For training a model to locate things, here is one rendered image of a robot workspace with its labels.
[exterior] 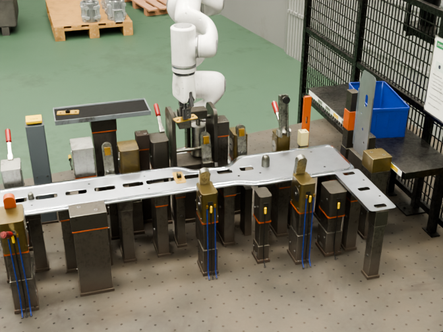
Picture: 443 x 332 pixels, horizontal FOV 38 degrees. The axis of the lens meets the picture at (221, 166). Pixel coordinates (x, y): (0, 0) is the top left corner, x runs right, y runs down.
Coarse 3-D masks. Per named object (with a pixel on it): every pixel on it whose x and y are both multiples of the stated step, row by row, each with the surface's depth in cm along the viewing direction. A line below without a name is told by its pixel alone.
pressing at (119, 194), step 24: (168, 168) 242; (216, 168) 242; (240, 168) 243; (264, 168) 243; (288, 168) 243; (312, 168) 243; (336, 168) 243; (0, 192) 226; (24, 192) 226; (48, 192) 226; (96, 192) 226; (120, 192) 227; (144, 192) 227; (168, 192) 227
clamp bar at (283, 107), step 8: (280, 96) 250; (288, 96) 251; (280, 104) 251; (288, 104) 252; (280, 112) 252; (288, 112) 253; (280, 120) 253; (288, 120) 254; (280, 128) 254; (288, 128) 255; (288, 136) 257
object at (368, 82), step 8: (368, 72) 238; (360, 80) 244; (368, 80) 238; (360, 88) 245; (368, 88) 239; (360, 96) 246; (368, 96) 240; (360, 104) 247; (368, 104) 241; (360, 112) 248; (368, 112) 242; (360, 120) 249; (368, 120) 243; (360, 128) 250; (368, 128) 243; (360, 136) 251; (368, 136) 243; (360, 144) 251; (368, 144) 245; (360, 152) 252
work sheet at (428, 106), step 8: (440, 40) 238; (440, 48) 239; (432, 56) 244; (440, 56) 239; (432, 64) 245; (440, 64) 240; (432, 72) 246; (440, 72) 241; (432, 80) 246; (440, 80) 241; (432, 88) 247; (440, 88) 242; (432, 96) 248; (440, 96) 243; (424, 104) 254; (432, 104) 248; (440, 104) 243; (432, 112) 249; (440, 112) 244; (440, 120) 245
